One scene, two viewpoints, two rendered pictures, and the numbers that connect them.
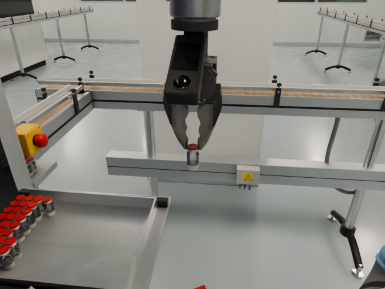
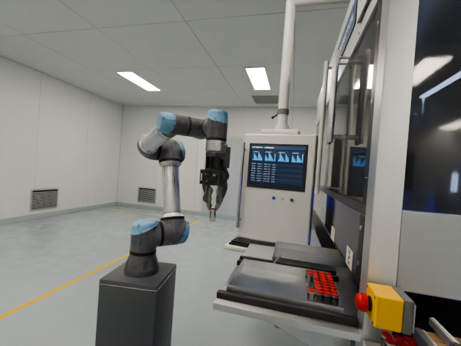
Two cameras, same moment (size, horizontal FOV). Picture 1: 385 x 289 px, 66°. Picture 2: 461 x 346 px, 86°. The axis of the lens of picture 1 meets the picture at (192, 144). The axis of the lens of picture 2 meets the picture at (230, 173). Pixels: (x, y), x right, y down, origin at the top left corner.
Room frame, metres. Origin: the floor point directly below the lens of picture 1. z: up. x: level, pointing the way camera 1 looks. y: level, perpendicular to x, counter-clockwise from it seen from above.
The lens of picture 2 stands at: (1.36, 0.19, 1.28)
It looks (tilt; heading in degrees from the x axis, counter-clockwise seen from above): 1 degrees down; 188
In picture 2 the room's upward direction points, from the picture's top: 4 degrees clockwise
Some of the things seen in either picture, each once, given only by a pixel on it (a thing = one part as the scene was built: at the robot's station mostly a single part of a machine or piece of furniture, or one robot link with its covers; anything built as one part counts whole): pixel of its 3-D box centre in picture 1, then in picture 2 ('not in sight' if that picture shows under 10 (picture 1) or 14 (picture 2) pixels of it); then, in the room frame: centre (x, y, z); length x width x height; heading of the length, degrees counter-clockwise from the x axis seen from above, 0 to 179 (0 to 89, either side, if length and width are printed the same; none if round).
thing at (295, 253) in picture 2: not in sight; (310, 257); (0.16, 0.42, 0.90); 0.34 x 0.26 x 0.04; 84
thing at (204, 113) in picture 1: (206, 121); (206, 198); (0.48, -0.02, 1.17); 0.06 x 0.03 x 0.09; 174
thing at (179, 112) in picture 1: (181, 120); (217, 199); (0.49, 0.02, 1.17); 0.06 x 0.03 x 0.09; 174
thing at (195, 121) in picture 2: not in sight; (200, 128); (0.42, -0.09, 1.43); 0.11 x 0.11 x 0.08; 43
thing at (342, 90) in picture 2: not in sight; (336, 135); (-0.02, 0.54, 1.51); 0.47 x 0.01 x 0.59; 174
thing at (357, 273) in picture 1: (345, 235); not in sight; (1.33, -0.92, 0.07); 0.50 x 0.08 x 0.14; 174
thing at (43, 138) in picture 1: (39, 140); (364, 302); (0.75, 0.43, 0.99); 0.04 x 0.04 x 0.04; 84
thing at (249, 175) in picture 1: (247, 175); not in sight; (1.32, -0.29, 0.50); 0.12 x 0.05 x 0.09; 84
